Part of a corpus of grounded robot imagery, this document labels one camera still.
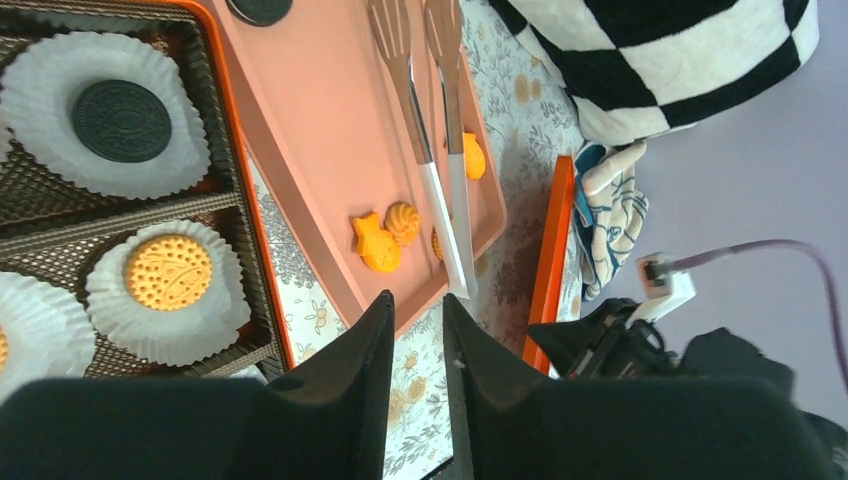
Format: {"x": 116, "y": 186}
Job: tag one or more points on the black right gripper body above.
{"x": 613, "y": 341}

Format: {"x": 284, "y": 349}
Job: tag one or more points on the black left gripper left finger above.
{"x": 325, "y": 419}

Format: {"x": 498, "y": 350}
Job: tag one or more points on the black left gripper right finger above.
{"x": 510, "y": 421}

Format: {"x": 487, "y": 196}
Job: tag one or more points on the orange box lid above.
{"x": 548, "y": 281}

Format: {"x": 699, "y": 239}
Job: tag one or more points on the yellow round biscuit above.
{"x": 4, "y": 349}
{"x": 168, "y": 272}
{"x": 436, "y": 246}

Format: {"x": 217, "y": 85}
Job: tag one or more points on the orange cookie box with liners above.
{"x": 56, "y": 231}

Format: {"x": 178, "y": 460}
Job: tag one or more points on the pink cookie tray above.
{"x": 319, "y": 112}

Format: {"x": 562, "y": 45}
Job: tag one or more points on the black sandwich cookie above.
{"x": 260, "y": 13}
{"x": 121, "y": 121}

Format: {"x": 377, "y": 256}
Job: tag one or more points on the metal serving tongs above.
{"x": 392, "y": 32}

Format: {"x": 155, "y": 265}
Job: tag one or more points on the orange fish cookie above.
{"x": 375, "y": 245}
{"x": 475, "y": 160}

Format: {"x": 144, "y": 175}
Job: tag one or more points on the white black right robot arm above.
{"x": 720, "y": 353}

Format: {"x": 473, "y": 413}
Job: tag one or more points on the beige blue printed cloth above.
{"x": 609, "y": 211}

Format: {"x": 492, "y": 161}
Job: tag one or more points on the white paper liner middle right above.
{"x": 172, "y": 338}

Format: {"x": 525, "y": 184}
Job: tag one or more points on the yellow round biscuit bottom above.
{"x": 436, "y": 246}

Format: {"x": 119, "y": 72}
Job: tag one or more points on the swirl butter cookie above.
{"x": 403, "y": 222}

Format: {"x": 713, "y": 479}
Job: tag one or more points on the black white checkered pillow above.
{"x": 639, "y": 69}

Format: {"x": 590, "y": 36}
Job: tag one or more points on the white paper liner top right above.
{"x": 40, "y": 84}

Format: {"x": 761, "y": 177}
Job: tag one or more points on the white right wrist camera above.
{"x": 665, "y": 288}

